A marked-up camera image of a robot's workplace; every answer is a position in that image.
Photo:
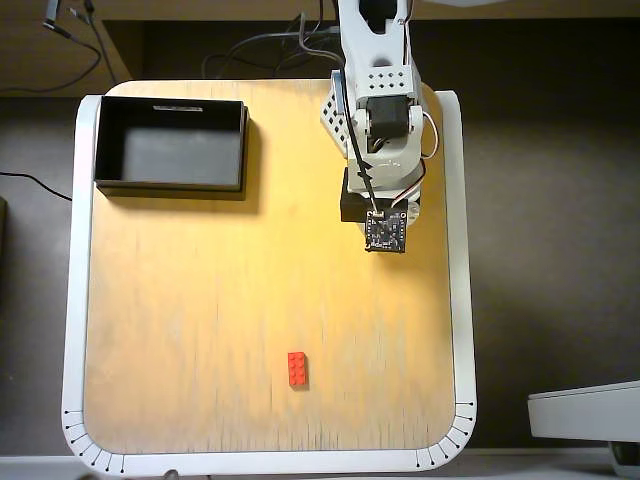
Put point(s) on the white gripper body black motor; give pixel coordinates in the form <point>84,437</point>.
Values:
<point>351,207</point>

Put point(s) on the red lego block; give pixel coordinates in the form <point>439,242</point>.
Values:
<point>298,370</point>

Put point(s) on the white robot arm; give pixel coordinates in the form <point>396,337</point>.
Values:
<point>360,50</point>

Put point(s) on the black rectangular bin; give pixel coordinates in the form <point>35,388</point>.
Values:
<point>175,150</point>

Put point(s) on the white flat device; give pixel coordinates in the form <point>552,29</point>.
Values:
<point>585,412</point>

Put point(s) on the wooden desk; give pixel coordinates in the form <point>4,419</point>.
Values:
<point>30,60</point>

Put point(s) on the black wrist camera circuit board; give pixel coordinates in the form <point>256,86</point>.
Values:
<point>386,232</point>

